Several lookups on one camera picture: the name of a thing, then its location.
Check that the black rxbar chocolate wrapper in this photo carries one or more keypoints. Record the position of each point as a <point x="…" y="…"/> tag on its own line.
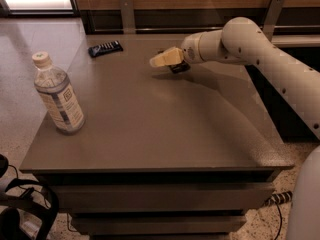
<point x="183" y="66"/>

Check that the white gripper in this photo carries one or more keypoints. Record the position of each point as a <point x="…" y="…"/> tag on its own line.
<point x="190" y="52"/>

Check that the metal bracket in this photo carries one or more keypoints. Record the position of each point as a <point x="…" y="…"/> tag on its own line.
<point x="271" y="17"/>
<point x="128" y="17"/>

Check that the clear plastic water bottle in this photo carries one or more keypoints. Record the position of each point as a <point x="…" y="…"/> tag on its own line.
<point x="56" y="91"/>

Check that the grey drawer cabinet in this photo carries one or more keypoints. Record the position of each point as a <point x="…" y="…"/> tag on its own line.
<point x="161" y="156"/>

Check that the left metal bracket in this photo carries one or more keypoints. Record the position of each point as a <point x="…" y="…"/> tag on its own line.
<point x="128" y="17"/>

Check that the blue snack bar wrapper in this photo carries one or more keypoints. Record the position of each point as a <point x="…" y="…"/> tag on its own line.
<point x="105" y="48"/>

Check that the right metal bracket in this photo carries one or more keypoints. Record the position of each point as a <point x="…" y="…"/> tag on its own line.
<point x="271" y="17"/>

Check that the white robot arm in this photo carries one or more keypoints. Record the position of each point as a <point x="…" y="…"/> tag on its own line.
<point x="242" y="42"/>

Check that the black headphones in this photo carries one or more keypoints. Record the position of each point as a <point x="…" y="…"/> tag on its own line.
<point x="16" y="194"/>

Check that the white power strip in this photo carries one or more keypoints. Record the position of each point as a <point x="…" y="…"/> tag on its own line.
<point x="279" y="198"/>

